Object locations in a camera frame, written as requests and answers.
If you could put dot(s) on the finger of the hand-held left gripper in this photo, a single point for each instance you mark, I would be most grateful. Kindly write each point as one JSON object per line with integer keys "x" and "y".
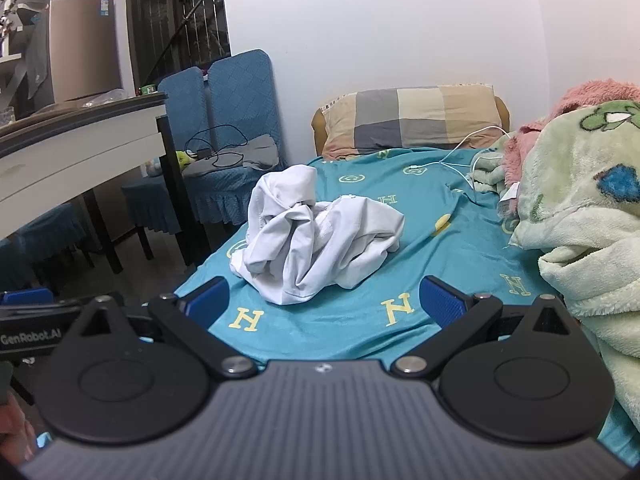
{"x": 25, "y": 297}

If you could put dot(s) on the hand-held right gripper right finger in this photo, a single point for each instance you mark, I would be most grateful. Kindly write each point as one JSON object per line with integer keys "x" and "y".
{"x": 440, "y": 302}

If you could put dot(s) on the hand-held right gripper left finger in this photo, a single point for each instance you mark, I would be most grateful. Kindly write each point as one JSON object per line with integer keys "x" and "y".
{"x": 212, "y": 296}

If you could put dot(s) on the white t-shirt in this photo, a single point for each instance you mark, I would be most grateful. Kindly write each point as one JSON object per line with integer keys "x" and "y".
{"x": 310, "y": 240}

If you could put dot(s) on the person's left hand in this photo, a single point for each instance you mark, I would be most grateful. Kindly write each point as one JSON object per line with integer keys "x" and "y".
{"x": 12, "y": 435}

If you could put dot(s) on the blue covered chair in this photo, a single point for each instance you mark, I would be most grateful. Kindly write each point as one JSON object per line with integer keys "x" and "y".
{"x": 45, "y": 230}
{"x": 240, "y": 95}
{"x": 182, "y": 105}

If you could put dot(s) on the teal printed bed sheet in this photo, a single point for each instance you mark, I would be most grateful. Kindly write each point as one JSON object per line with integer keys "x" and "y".
{"x": 350, "y": 320}

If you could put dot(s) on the white paper tag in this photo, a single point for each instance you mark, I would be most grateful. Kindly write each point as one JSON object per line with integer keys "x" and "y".
{"x": 510, "y": 195}

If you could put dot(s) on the green plush toy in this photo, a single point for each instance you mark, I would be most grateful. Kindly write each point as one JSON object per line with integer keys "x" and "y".
{"x": 184, "y": 159}

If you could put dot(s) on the grey cloth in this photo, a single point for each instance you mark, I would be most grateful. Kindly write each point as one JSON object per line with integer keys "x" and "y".
{"x": 260, "y": 152}

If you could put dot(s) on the white table with dark top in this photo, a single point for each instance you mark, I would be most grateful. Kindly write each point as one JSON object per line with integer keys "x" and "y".
{"x": 75, "y": 150}

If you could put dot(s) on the green fleece blanket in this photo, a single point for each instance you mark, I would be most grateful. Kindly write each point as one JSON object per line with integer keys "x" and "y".
{"x": 575, "y": 200}

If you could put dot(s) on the checked pillow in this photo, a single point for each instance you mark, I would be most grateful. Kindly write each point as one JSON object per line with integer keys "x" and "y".
{"x": 410, "y": 115}

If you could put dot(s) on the brown cushion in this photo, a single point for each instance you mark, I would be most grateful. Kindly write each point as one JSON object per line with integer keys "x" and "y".
{"x": 317, "y": 127}

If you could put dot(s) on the clear plastic bag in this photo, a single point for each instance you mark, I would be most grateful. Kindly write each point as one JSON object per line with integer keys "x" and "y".
{"x": 95, "y": 97}

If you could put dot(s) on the cardboard box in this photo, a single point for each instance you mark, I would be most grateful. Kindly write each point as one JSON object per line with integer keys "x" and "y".
{"x": 85, "y": 50}

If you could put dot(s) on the pink fleece blanket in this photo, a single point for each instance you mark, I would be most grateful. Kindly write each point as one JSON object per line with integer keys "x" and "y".
{"x": 585, "y": 92}

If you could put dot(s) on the dark window with grille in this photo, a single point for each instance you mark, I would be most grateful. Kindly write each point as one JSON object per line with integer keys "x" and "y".
{"x": 165, "y": 10}

